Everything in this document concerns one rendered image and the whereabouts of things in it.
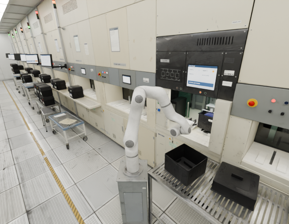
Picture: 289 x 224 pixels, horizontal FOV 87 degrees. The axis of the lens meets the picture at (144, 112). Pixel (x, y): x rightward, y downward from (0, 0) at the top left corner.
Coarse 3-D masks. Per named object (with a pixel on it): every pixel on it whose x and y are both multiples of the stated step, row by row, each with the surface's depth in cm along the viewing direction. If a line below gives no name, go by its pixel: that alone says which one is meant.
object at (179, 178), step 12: (168, 156) 137; (180, 156) 158; (192, 156) 150; (204, 156) 138; (168, 168) 141; (180, 168) 127; (192, 168) 123; (204, 168) 137; (180, 180) 131; (192, 180) 130
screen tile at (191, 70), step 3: (189, 69) 149; (192, 69) 147; (195, 69) 145; (192, 72) 148; (195, 72) 146; (198, 72) 143; (189, 75) 151; (192, 75) 149; (198, 75) 144; (189, 78) 152; (192, 78) 150; (195, 78) 147; (198, 78) 145
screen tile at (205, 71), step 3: (204, 69) 139; (207, 69) 137; (210, 69) 135; (204, 72) 139; (207, 72) 137; (210, 72) 135; (201, 75) 142; (213, 75) 134; (201, 78) 143; (204, 78) 141; (207, 78) 139; (210, 78) 137; (213, 78) 135; (207, 81) 140; (210, 81) 138; (213, 81) 136
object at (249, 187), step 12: (228, 168) 131; (240, 168) 131; (216, 180) 120; (228, 180) 119; (240, 180) 119; (252, 180) 119; (216, 192) 121; (228, 192) 115; (240, 192) 109; (252, 192) 109; (240, 204) 111; (252, 204) 106
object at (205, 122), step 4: (208, 104) 176; (212, 104) 176; (212, 108) 173; (200, 112) 180; (204, 112) 187; (212, 112) 175; (200, 116) 178; (204, 116) 174; (208, 116) 170; (200, 120) 179; (204, 120) 175; (208, 120) 172; (212, 120) 168; (200, 124) 181; (204, 124) 177; (208, 124) 173; (204, 128) 178; (208, 128) 175
